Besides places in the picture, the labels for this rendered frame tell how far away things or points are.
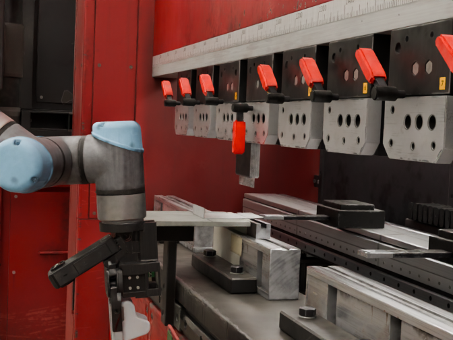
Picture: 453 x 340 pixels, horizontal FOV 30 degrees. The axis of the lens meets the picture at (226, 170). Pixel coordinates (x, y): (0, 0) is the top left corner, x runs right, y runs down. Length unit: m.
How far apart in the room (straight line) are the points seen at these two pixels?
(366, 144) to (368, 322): 0.25
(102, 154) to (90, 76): 1.30
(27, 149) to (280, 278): 0.61
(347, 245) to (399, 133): 0.82
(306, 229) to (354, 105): 0.93
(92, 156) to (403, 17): 0.50
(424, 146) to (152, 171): 1.66
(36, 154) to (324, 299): 0.50
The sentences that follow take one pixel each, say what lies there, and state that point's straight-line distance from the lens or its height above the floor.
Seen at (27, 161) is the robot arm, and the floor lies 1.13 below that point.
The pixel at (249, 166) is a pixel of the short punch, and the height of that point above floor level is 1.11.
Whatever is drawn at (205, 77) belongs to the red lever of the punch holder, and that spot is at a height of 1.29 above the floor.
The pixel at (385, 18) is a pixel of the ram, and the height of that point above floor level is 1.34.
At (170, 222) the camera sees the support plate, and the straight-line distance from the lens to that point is 1.66.
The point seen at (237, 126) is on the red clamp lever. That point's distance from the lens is 1.60.
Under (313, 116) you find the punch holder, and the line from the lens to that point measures 1.35.
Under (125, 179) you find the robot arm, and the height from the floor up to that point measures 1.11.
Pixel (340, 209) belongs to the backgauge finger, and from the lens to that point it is 1.81.
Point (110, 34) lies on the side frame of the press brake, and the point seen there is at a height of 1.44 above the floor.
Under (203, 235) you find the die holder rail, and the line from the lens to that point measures 2.10.
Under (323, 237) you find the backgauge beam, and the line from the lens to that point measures 2.00.
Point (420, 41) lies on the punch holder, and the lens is 1.06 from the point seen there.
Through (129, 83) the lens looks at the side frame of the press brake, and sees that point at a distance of 2.59.
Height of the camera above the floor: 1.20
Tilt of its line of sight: 3 degrees down
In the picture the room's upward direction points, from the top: 2 degrees clockwise
